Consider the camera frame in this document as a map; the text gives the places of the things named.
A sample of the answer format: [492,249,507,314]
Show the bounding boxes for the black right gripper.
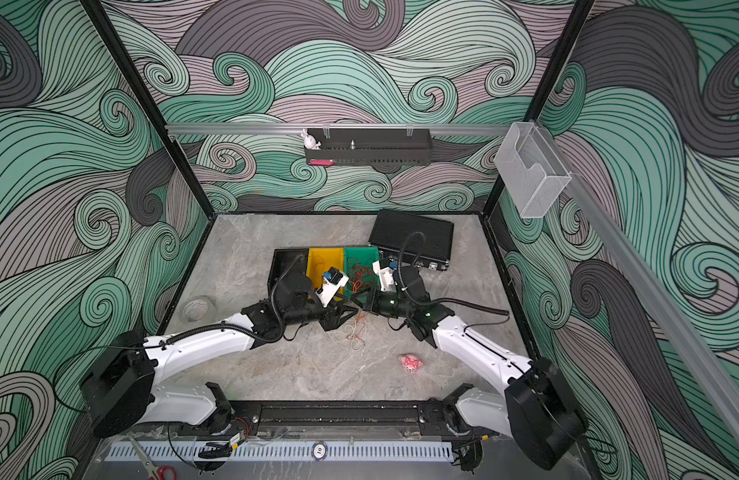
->
[350,285,417,321]

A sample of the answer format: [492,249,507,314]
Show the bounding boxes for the red handled scissors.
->
[130,438,178,480]

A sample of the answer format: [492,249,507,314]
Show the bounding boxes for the yellow plastic bin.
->
[307,247,345,289]

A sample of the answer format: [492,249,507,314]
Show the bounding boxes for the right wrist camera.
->
[373,259,397,292]

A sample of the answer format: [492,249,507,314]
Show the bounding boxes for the red cable in green bin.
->
[346,257,377,294]

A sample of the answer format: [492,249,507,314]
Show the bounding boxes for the black corner frame post right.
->
[481,1,595,218]

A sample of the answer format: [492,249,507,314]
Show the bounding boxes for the white slotted cable duct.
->
[140,440,455,463]

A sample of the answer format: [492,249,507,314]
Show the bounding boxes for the small white figurine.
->
[301,129,321,150]

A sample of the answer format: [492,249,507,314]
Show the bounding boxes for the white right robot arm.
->
[353,266,589,470]

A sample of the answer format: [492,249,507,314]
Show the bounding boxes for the orange cable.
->
[344,311,371,352]

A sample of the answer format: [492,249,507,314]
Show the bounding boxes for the clear acrylic wall holder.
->
[495,122,571,219]

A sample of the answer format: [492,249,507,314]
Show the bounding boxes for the white cable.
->
[330,317,362,343]

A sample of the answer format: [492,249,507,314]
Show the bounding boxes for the green plastic bin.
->
[344,247,379,297]

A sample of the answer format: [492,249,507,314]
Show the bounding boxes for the black wall shelf tray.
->
[304,129,433,171]

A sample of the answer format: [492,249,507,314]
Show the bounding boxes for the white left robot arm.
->
[80,267,358,438]

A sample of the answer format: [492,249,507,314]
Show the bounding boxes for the black corner frame post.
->
[81,0,217,221]
[481,1,595,218]

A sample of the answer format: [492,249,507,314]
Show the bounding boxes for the pink crumpled object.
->
[397,354,423,372]

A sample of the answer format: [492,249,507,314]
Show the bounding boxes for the black corner frame post left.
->
[81,0,217,221]

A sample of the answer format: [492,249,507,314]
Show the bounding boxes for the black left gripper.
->
[284,292,360,332]

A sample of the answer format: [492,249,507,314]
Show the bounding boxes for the black ribbed carrying case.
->
[369,210,455,271]

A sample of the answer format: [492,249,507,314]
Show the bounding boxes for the aluminium wall rail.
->
[165,122,511,137]

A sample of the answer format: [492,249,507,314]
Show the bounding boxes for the black plastic bin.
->
[268,248,310,291]

